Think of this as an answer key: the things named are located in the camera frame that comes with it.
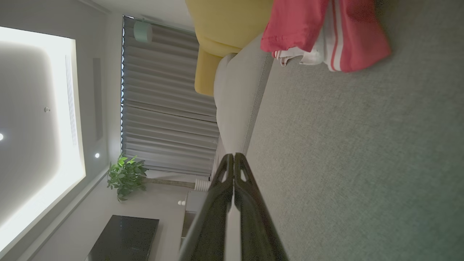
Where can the black flat television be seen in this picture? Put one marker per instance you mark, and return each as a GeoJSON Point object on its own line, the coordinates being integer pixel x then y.
{"type": "Point", "coordinates": [123, 239]}

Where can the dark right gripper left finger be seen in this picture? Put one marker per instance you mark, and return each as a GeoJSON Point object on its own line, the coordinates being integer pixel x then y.
{"type": "Point", "coordinates": [214, 224]}

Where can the grey pleated curtain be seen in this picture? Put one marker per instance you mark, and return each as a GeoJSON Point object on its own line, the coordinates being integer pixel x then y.
{"type": "Point", "coordinates": [166, 108]}

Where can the green plant with brown trunk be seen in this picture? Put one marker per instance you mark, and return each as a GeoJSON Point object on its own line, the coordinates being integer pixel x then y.
{"type": "Point", "coordinates": [127, 175]}

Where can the red jersey with white trim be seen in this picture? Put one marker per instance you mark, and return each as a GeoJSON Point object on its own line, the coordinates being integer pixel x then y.
{"type": "Point", "coordinates": [297, 25]}

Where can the pale grey TV cabinet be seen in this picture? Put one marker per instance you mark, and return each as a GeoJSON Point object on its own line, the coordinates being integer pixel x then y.
{"type": "Point", "coordinates": [195, 203]}

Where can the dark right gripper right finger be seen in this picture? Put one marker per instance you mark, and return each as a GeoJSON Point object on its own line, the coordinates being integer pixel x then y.
{"type": "Point", "coordinates": [255, 228]}

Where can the yellow sofa end rest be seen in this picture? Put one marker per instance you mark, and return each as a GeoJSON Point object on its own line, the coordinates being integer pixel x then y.
{"type": "Point", "coordinates": [204, 72]}

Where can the white ribbed plant pot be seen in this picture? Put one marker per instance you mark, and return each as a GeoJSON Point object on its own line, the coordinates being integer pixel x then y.
{"type": "Point", "coordinates": [202, 185]}

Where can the pale round wall device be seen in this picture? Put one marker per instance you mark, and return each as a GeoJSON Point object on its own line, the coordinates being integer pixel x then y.
{"type": "Point", "coordinates": [143, 32]}

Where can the grey fabric sofa chaise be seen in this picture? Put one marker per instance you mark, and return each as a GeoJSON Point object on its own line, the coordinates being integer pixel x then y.
{"type": "Point", "coordinates": [362, 163]}

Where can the wide yellow sofa back cushion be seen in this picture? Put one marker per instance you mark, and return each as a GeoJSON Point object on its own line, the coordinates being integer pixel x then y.
{"type": "Point", "coordinates": [224, 18]}

